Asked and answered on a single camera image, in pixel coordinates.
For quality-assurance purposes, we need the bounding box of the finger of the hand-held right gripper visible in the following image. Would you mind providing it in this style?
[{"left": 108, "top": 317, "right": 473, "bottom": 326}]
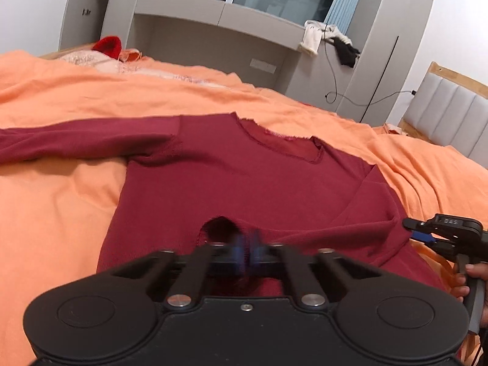
[
  {"left": 412, "top": 231, "right": 443, "bottom": 252},
  {"left": 403, "top": 218, "right": 433, "bottom": 234}
]

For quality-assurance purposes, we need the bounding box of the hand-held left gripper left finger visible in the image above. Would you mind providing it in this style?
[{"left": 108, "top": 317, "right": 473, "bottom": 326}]
[{"left": 101, "top": 232, "right": 251, "bottom": 311}]

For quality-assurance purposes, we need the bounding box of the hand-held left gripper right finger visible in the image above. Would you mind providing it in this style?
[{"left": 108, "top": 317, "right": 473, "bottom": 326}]
[{"left": 250, "top": 232, "right": 386, "bottom": 310}]

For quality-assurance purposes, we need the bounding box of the dark red long-sleeve shirt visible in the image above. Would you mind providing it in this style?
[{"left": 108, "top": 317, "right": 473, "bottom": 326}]
[{"left": 0, "top": 111, "right": 448, "bottom": 302}]

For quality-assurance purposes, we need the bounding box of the person's right hand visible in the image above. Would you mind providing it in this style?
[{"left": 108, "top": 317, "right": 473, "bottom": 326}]
[{"left": 455, "top": 262, "right": 488, "bottom": 328}]

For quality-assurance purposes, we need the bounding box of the grey padded headboard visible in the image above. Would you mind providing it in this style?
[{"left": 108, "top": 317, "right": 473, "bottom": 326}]
[{"left": 396, "top": 61, "right": 488, "bottom": 170}]

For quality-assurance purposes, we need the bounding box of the black garment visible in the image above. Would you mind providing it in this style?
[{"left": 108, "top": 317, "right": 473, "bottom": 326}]
[{"left": 332, "top": 37, "right": 361, "bottom": 67}]

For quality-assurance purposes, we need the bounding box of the orange bed sheet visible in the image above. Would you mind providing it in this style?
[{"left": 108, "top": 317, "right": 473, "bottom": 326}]
[{"left": 0, "top": 49, "right": 488, "bottom": 366}]

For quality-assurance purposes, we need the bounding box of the white garment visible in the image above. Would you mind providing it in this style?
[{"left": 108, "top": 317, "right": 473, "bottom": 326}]
[{"left": 298, "top": 19, "right": 351, "bottom": 57}]

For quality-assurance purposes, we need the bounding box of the pale pink patterned cloth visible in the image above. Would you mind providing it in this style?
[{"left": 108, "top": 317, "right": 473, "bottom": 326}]
[{"left": 57, "top": 48, "right": 214, "bottom": 84}]

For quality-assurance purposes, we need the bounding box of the red knit hat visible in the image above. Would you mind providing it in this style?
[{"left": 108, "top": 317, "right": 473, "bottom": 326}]
[{"left": 91, "top": 35, "right": 123, "bottom": 61}]

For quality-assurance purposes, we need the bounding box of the black cable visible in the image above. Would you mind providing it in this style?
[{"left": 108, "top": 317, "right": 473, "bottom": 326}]
[{"left": 323, "top": 30, "right": 417, "bottom": 114}]

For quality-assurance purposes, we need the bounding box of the wall socket plate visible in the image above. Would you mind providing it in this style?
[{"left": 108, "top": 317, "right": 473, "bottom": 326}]
[{"left": 250, "top": 58, "right": 277, "bottom": 72}]

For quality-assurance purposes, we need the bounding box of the grey wall cabinet unit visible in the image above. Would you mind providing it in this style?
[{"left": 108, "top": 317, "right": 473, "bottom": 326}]
[{"left": 59, "top": 0, "right": 441, "bottom": 124}]

